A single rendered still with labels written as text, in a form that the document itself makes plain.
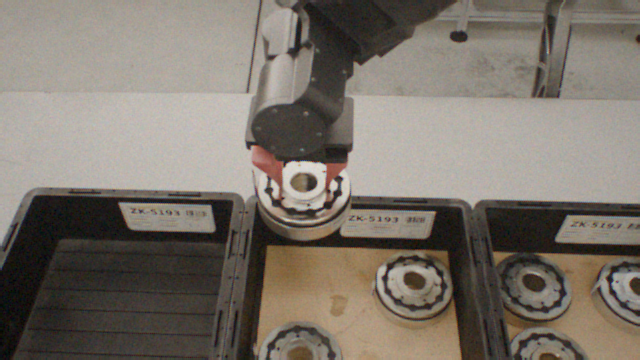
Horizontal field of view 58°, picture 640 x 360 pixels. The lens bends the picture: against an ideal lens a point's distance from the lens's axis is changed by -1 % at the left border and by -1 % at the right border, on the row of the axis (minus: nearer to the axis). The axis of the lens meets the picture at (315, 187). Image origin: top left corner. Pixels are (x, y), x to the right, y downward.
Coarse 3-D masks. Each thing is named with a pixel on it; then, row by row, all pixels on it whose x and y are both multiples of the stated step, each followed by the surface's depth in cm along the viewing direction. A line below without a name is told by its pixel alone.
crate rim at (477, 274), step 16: (448, 208) 77; (464, 208) 76; (464, 224) 75; (240, 240) 73; (240, 256) 71; (480, 256) 71; (240, 272) 70; (480, 272) 70; (240, 288) 68; (480, 288) 68; (240, 304) 67; (480, 304) 67; (240, 320) 66; (480, 320) 66; (224, 352) 63; (496, 352) 63
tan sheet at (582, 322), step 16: (496, 256) 83; (544, 256) 83; (560, 256) 83; (576, 256) 83; (592, 256) 83; (608, 256) 83; (624, 256) 83; (576, 272) 81; (592, 272) 81; (528, 288) 80; (576, 288) 80; (576, 304) 78; (592, 304) 78; (576, 320) 77; (592, 320) 77; (512, 336) 75; (576, 336) 75; (592, 336) 75; (608, 336) 75; (624, 336) 75; (592, 352) 74; (608, 352) 74; (624, 352) 74
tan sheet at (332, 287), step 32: (288, 256) 83; (320, 256) 83; (352, 256) 83; (384, 256) 83; (288, 288) 80; (320, 288) 80; (352, 288) 80; (416, 288) 80; (288, 320) 77; (320, 320) 77; (352, 320) 77; (384, 320) 77; (448, 320) 77; (352, 352) 74; (384, 352) 74; (416, 352) 74; (448, 352) 74
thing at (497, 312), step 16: (480, 208) 76; (496, 208) 76; (512, 208) 76; (528, 208) 76; (544, 208) 76; (560, 208) 76; (576, 208) 76; (592, 208) 76; (608, 208) 76; (624, 208) 76; (480, 224) 75; (480, 240) 73; (496, 288) 68; (496, 304) 67; (496, 320) 66; (496, 336) 64
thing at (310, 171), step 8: (296, 168) 64; (304, 168) 64; (312, 168) 64; (288, 176) 64; (296, 176) 64; (312, 176) 64; (320, 176) 64; (288, 184) 63; (320, 184) 63; (288, 192) 62; (296, 192) 62; (312, 192) 62; (320, 192) 62; (296, 200) 62; (304, 200) 62; (312, 200) 62
